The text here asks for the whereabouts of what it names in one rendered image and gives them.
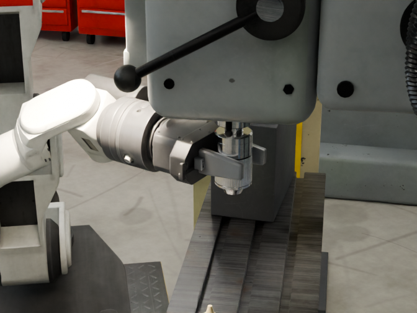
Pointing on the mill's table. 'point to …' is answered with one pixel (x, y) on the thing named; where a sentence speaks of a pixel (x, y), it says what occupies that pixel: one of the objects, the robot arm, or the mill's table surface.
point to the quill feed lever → (266, 20)
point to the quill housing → (231, 66)
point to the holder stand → (262, 177)
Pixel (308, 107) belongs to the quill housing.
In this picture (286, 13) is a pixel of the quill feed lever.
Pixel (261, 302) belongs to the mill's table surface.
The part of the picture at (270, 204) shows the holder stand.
